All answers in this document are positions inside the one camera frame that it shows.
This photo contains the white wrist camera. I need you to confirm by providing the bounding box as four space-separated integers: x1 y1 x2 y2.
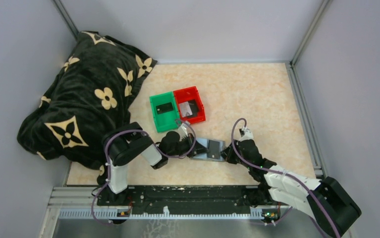
239 127 254 142
176 121 189 141

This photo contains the slotted grey cable duct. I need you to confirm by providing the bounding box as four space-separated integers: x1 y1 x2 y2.
58 207 277 221

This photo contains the grey leather card holder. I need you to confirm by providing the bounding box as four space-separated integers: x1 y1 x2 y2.
189 137 225 162

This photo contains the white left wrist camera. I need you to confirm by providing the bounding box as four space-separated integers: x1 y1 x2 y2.
176 121 189 141

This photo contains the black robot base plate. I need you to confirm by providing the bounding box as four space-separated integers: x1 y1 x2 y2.
97 185 277 215

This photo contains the red plastic bin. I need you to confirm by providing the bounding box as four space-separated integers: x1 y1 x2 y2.
173 86 206 124

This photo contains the silver grey credit card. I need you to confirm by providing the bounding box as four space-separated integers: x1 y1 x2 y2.
179 101 192 118

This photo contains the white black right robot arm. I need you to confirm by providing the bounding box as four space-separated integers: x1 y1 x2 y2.
220 139 362 238

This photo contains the dark credit card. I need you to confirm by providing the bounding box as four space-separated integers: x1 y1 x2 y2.
208 140 222 160
188 100 199 115

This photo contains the green plastic bin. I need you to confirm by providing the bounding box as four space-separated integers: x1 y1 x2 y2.
149 91 179 133

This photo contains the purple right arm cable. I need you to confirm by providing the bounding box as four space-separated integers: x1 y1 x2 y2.
231 118 341 238

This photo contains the black floral plush blanket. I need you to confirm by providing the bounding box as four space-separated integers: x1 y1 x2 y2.
17 31 157 170

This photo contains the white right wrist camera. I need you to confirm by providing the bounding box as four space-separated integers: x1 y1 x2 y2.
239 127 254 142

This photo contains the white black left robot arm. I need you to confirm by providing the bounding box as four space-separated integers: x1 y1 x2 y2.
103 122 209 205

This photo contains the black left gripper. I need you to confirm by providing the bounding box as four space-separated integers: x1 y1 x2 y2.
167 133 211 158

